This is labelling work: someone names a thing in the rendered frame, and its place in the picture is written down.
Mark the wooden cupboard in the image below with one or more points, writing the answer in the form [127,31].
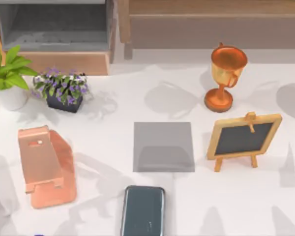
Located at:
[211,24]

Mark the purple flowers in dark pot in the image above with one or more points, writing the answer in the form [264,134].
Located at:
[64,91]

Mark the salmon pink phone stand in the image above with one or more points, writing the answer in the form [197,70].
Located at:
[46,167]

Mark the pulled-out drawer grey inside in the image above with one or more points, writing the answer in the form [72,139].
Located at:
[56,24]

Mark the flat grey square mat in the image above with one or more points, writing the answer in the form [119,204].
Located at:
[163,147]

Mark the pale wooden drawer front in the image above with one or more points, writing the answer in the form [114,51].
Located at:
[64,61]

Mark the dark grey smartphone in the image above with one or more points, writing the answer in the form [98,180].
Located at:
[142,211]

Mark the copper gold trophy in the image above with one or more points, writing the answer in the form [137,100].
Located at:
[225,71]

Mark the green plant in white pot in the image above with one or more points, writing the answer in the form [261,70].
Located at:
[5,73]

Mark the wooden framed blackboard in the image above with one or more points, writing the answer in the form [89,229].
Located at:
[243,137]

